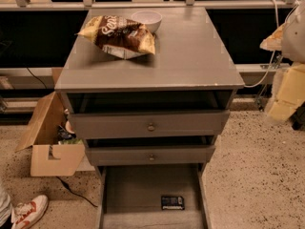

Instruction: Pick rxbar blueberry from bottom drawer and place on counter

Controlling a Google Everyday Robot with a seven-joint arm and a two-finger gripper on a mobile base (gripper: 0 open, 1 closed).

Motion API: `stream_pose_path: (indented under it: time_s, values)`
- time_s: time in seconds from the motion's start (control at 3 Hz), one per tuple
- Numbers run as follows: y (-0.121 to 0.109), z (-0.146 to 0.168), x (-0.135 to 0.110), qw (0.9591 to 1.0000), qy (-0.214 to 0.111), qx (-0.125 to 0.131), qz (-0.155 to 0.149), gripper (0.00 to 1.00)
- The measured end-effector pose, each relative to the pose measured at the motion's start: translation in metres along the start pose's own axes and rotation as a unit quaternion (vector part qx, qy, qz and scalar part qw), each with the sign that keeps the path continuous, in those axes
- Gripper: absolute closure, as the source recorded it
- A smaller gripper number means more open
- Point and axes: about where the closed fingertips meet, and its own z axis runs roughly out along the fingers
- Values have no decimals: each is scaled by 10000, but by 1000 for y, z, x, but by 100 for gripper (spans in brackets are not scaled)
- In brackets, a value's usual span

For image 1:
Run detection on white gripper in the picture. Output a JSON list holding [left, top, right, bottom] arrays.
[[260, 24, 305, 122]]

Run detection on white hanging cable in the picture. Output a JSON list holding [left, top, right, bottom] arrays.
[[243, 0, 301, 89]]

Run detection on brown yellow chip bag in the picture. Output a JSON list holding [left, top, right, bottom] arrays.
[[78, 15, 155, 59]]

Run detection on black floor cable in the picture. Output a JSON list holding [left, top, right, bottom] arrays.
[[56, 176, 99, 208]]

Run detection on grey middle drawer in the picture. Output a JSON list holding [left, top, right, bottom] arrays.
[[86, 145, 215, 166]]

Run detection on open cardboard box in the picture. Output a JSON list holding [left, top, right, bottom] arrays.
[[14, 67, 86, 177]]

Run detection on grey top drawer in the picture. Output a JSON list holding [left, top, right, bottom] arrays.
[[69, 111, 230, 139]]

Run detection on items inside cardboard box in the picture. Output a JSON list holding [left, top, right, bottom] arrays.
[[57, 109, 83, 145]]

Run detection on blue rxbar snack bar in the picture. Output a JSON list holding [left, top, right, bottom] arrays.
[[161, 196, 185, 210]]

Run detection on grey open bottom drawer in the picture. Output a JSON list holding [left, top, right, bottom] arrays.
[[96, 164, 212, 229]]

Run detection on white bowl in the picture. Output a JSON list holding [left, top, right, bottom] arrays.
[[132, 10, 163, 33]]

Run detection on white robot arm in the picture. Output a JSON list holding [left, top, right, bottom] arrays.
[[260, 0, 305, 122]]

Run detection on white red sneaker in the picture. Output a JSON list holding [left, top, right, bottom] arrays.
[[11, 195, 49, 229]]

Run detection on grey trouser leg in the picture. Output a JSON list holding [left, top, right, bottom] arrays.
[[0, 180, 12, 229]]

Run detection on grey wooden drawer cabinet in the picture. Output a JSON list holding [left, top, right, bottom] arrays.
[[54, 6, 246, 229]]

